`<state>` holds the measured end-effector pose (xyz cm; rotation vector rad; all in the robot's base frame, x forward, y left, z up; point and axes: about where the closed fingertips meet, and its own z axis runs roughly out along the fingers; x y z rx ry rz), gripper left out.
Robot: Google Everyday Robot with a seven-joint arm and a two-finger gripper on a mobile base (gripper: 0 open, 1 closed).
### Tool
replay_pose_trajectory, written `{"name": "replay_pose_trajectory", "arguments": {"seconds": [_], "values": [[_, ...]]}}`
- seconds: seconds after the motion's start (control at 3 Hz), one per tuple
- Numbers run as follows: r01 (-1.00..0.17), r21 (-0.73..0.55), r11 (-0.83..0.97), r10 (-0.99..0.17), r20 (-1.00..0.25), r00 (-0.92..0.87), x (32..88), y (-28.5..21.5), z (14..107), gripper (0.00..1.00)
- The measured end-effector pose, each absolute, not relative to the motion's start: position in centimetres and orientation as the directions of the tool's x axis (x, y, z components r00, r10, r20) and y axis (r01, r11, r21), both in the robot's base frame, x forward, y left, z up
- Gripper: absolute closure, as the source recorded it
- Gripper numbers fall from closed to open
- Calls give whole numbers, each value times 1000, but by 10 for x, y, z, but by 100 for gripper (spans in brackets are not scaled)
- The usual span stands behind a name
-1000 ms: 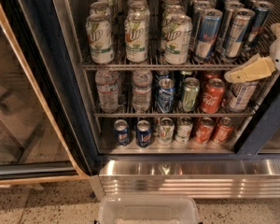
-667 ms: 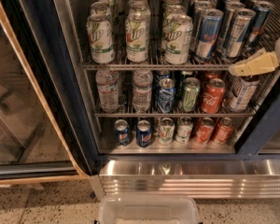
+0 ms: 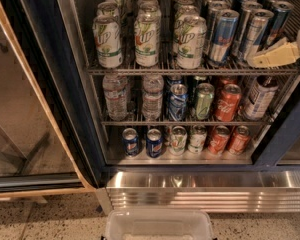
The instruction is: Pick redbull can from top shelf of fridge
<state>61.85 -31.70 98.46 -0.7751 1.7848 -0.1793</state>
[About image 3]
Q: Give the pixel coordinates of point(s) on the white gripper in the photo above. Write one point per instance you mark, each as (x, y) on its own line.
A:
(282, 51)

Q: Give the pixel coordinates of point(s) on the white labelled bottle middle shelf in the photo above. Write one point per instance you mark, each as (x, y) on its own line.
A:
(261, 94)

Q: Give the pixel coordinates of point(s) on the second row right redbull can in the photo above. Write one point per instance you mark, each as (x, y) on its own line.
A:
(246, 9)

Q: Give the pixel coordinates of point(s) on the second row redbull can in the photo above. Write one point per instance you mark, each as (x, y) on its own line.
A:
(214, 8)
(246, 9)

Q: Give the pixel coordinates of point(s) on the red coca cola can middle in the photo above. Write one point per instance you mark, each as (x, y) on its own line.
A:
(228, 102)

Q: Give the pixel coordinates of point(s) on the second row left redbull can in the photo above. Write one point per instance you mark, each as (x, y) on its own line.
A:
(214, 8)

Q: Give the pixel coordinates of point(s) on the green can middle shelf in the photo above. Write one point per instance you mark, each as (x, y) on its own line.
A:
(203, 101)

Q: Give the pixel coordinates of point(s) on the front right 7up can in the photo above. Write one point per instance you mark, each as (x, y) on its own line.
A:
(191, 42)

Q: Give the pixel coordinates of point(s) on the right coke can bottom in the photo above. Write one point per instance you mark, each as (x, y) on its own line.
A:
(239, 140)

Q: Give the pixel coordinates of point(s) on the coke can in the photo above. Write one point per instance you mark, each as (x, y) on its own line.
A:
(219, 139)
(239, 140)

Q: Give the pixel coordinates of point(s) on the left coke can bottom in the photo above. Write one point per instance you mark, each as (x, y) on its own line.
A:
(219, 139)

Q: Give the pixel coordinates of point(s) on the second row right 7up can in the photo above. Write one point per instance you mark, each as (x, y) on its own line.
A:
(181, 13)

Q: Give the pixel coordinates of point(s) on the second row 7up can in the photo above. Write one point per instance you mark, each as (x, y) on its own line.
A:
(181, 13)
(108, 8)
(150, 8)

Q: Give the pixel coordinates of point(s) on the blue pepsi can middle shelf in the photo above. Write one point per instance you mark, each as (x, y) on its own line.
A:
(177, 102)

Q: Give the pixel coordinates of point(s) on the right 7up can bottom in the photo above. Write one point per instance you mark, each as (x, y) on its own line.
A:
(198, 134)

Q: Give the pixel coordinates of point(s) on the left 7up can bottom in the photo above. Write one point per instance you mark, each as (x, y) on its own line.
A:
(178, 140)

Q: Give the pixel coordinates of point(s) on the front middle 7up can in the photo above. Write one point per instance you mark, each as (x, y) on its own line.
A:
(146, 40)

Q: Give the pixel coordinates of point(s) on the steel fridge bottom grille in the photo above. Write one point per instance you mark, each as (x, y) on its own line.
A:
(213, 192)

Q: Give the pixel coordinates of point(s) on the second row middle 7up can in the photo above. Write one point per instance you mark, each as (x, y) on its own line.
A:
(150, 8)

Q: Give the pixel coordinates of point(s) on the right pepsi can bottom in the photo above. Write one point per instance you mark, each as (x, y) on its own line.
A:
(154, 142)

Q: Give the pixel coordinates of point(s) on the pepsi can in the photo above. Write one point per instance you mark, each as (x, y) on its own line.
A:
(154, 142)
(130, 141)

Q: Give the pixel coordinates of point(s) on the left pepsi can bottom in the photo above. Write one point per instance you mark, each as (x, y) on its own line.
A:
(130, 141)

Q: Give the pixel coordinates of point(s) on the front left 7up can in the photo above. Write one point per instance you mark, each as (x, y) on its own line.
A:
(107, 32)

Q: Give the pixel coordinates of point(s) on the second row left 7up can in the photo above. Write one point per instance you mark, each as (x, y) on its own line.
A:
(108, 8)

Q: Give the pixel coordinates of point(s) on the open glass fridge door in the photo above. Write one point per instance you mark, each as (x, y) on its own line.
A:
(47, 140)

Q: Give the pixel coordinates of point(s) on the right water bottle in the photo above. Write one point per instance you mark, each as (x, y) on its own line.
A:
(152, 95)

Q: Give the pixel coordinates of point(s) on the water bottle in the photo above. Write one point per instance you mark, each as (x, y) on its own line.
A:
(152, 95)
(115, 93)

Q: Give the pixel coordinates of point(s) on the left water bottle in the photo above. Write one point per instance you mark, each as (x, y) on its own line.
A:
(115, 93)

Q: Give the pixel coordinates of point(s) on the clear plastic bin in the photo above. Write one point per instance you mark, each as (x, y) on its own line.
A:
(158, 224)

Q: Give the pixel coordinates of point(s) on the top wire shelf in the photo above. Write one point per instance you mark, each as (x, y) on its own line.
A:
(167, 64)

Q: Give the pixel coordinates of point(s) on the wire shelf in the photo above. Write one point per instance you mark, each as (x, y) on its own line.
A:
(167, 64)
(137, 119)

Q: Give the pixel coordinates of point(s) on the dark blue fridge door frame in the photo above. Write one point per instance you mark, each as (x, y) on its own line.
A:
(283, 133)

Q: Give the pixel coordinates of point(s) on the middle wire shelf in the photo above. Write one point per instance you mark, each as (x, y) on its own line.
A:
(137, 119)

